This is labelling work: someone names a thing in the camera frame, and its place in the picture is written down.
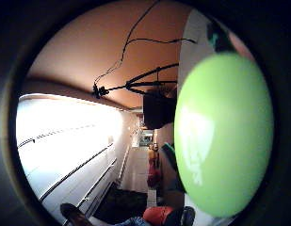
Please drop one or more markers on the blue cloth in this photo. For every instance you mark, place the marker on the blue cloth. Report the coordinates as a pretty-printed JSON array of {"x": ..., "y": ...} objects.
[{"x": 134, "y": 221}]

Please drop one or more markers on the black box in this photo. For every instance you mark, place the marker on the black box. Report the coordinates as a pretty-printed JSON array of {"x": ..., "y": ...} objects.
[{"x": 158, "y": 109}]

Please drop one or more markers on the red bag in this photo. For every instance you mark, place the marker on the red bag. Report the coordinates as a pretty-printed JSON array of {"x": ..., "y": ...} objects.
[{"x": 157, "y": 215}]

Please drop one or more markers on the black floor mat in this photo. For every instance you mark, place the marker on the black floor mat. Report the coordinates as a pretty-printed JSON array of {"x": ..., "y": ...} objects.
[{"x": 123, "y": 204}]

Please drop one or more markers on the black camera on tripod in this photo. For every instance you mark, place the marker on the black camera on tripod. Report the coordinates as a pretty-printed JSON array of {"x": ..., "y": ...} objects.
[{"x": 100, "y": 90}]

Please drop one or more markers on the dark brown shoe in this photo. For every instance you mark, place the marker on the dark brown shoe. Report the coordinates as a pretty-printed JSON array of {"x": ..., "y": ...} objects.
[{"x": 72, "y": 215}]

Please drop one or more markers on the black tripod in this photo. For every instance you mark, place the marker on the black tripod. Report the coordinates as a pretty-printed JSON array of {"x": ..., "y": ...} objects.
[{"x": 148, "y": 82}]

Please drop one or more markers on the dark round object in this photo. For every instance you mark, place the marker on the dark round object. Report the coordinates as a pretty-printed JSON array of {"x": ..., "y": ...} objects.
[{"x": 188, "y": 216}]

